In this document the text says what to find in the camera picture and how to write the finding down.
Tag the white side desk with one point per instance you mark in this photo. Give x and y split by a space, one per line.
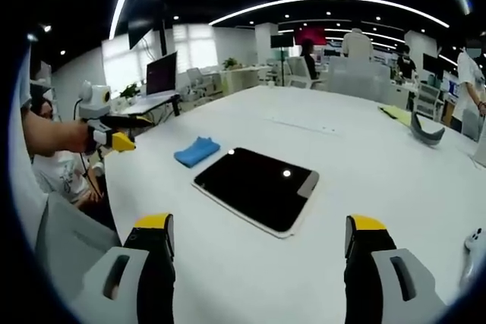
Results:
152 103

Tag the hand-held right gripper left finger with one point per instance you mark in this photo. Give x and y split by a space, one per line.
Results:
152 263

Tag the blue cleaning cloth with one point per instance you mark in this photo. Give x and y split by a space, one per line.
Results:
197 151

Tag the black hanging screen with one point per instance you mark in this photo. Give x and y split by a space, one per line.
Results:
142 16

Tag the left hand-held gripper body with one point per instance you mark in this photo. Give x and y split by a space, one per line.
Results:
95 106

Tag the red wall screen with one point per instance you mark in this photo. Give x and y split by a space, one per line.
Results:
310 35

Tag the person's left hand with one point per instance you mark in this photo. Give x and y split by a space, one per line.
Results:
77 139

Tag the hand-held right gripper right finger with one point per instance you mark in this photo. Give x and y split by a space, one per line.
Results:
376 263

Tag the white game controller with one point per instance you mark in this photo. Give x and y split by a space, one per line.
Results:
472 259

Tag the green potted plant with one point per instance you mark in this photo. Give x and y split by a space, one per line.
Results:
130 92
230 63

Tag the white office chair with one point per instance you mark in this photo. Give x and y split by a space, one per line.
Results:
303 73
196 77

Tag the yellow paper sheet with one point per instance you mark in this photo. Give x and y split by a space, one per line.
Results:
396 113

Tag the computer monitor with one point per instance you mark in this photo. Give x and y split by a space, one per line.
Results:
161 73

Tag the black tablet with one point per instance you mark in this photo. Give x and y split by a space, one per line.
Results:
258 190

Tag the grey curved headset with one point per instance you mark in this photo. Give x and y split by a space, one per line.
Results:
426 130

